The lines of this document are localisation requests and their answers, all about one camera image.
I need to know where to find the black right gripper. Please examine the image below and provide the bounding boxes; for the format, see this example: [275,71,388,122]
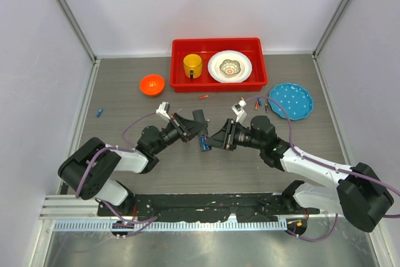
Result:
[204,119,264,151]

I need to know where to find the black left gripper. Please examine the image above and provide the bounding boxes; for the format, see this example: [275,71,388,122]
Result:
[152,113,208,155]

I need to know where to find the black remote control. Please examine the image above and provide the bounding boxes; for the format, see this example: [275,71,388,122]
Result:
[191,109,214,153]

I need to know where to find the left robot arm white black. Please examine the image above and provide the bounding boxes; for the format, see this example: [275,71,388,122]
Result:
[57,109,208,216]

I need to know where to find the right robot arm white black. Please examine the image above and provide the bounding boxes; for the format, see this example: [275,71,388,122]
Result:
[205,116,394,233]

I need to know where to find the orange plastic bowl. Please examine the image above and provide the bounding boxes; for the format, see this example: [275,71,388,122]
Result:
[139,74,165,97]

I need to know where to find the yellow mug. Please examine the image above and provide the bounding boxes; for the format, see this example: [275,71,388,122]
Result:
[183,54,203,79]

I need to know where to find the white paper plate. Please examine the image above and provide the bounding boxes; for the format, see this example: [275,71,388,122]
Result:
[207,50,253,83]

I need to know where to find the small patterned bowl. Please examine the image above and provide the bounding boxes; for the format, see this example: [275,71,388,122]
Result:
[219,59,241,76]

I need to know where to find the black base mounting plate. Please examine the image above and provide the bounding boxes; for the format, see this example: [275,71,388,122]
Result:
[112,193,320,223]

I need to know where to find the blue dotted plate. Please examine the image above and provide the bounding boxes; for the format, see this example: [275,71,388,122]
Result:
[268,83,314,121]

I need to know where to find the red plastic tray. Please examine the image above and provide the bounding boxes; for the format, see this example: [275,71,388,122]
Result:
[170,38,268,93]

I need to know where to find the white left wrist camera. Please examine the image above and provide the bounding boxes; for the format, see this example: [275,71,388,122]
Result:
[156,101,171,122]

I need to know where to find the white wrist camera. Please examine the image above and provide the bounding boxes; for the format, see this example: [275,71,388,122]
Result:
[231,100,247,123]
[156,101,171,122]

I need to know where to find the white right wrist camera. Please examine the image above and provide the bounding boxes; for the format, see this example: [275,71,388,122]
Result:
[231,100,247,123]

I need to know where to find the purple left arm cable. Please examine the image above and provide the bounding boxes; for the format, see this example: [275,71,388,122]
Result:
[74,112,159,236]

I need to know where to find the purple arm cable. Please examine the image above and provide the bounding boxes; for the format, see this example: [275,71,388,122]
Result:
[243,96,400,241]
[74,112,159,236]

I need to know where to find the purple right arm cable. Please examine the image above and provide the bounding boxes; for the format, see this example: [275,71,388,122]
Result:
[243,96,400,241]

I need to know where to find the aluminium front rail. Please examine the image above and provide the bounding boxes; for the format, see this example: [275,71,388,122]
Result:
[40,191,382,233]

